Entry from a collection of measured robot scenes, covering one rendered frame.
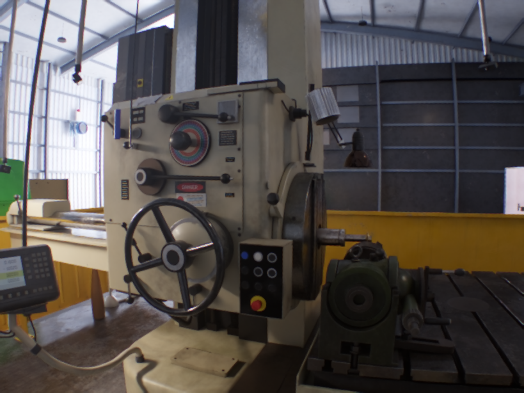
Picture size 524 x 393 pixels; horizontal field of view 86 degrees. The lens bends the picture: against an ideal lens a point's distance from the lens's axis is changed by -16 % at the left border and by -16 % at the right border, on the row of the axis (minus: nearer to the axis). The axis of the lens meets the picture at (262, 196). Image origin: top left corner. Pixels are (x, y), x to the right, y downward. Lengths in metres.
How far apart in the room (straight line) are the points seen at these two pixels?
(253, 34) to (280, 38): 0.17
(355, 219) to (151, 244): 2.49
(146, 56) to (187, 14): 0.40
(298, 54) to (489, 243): 2.68
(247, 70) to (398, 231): 2.29
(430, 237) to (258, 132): 2.68
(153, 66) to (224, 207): 1.39
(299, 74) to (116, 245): 1.26
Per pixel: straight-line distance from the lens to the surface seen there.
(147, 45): 2.44
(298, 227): 1.21
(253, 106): 1.17
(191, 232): 1.12
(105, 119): 1.51
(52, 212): 2.46
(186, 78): 2.14
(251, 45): 2.00
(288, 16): 2.00
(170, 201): 1.01
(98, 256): 2.05
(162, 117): 1.27
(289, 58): 1.90
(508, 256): 3.80
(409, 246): 3.55
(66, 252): 2.29
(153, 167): 1.32
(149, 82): 2.32
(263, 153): 1.14
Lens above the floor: 1.55
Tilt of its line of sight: 3 degrees down
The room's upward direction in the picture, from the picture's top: straight up
